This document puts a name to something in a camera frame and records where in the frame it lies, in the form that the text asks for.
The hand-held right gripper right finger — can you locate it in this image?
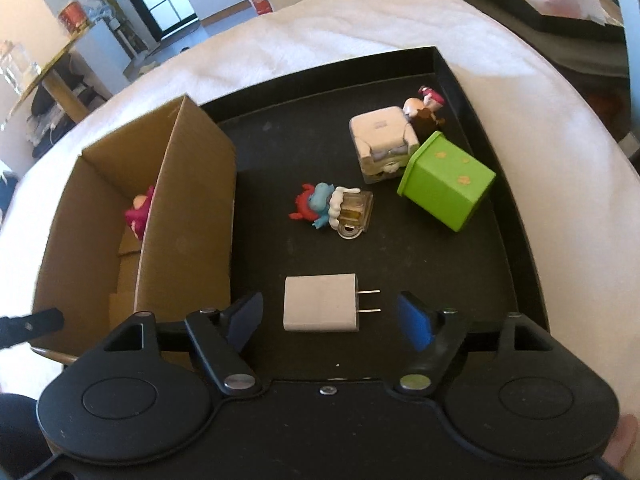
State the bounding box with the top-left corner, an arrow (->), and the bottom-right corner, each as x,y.
392,290 -> 553,395

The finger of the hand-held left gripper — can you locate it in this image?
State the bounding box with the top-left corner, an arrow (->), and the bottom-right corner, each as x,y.
0,309 -> 65,348

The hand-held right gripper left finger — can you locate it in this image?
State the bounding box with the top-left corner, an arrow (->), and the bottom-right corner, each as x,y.
97,290 -> 264,397

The white charger plug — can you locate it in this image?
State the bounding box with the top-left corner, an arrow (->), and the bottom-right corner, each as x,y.
282,273 -> 382,333

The tan figurine toy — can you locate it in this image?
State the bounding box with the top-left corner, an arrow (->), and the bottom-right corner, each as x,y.
289,181 -> 375,241

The green cube box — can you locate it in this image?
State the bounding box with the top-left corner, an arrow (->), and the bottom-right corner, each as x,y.
396,130 -> 497,233

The cardboard box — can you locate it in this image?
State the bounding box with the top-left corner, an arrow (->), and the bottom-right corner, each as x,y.
31,94 -> 238,368

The white cube toy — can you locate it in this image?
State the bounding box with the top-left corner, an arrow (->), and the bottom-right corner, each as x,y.
348,106 -> 421,185

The small brown figurine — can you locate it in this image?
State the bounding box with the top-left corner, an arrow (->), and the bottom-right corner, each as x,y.
402,85 -> 447,138

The pink plush toy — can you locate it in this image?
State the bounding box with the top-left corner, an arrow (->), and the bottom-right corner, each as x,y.
124,185 -> 156,241

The round table with yellow leg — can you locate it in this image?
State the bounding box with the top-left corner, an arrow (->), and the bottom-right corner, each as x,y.
0,20 -> 108,128

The clear glass container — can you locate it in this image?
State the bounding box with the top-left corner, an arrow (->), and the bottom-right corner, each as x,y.
0,40 -> 42,92

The red can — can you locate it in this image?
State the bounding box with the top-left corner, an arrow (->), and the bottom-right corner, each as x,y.
59,1 -> 91,28

